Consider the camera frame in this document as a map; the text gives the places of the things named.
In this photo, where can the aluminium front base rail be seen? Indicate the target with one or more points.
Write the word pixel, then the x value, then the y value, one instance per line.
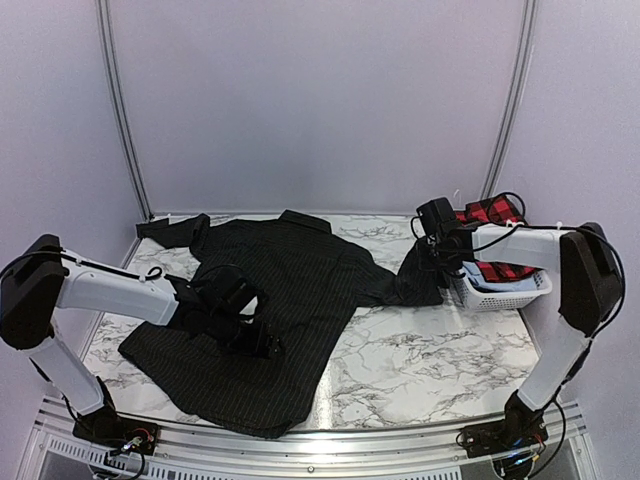
pixel 200 451

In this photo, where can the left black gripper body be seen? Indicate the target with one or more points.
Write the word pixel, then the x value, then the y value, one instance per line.
pixel 244 344

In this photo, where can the white plastic laundry basket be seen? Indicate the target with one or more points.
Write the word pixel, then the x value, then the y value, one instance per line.
pixel 474 300

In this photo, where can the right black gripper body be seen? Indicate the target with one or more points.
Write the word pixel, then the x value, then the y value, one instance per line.
pixel 436 259

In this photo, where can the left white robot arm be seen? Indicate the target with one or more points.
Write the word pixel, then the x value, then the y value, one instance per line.
pixel 48 277

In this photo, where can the light blue shirt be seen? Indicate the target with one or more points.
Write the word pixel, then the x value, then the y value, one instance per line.
pixel 500 277

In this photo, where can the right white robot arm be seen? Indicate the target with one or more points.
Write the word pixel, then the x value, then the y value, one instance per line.
pixel 512 263

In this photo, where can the left aluminium frame post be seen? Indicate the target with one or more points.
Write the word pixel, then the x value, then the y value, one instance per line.
pixel 117 98

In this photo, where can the right aluminium frame post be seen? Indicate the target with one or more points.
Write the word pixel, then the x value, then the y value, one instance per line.
pixel 516 86

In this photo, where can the black pinstriped long sleeve shirt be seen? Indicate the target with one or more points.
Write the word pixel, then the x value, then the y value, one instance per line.
pixel 272 299

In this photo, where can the aluminium frame post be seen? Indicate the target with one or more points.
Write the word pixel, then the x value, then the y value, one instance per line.
pixel 516 86
pixel 117 98

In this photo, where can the red black plaid shirt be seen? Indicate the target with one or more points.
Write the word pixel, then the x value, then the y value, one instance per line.
pixel 498 210

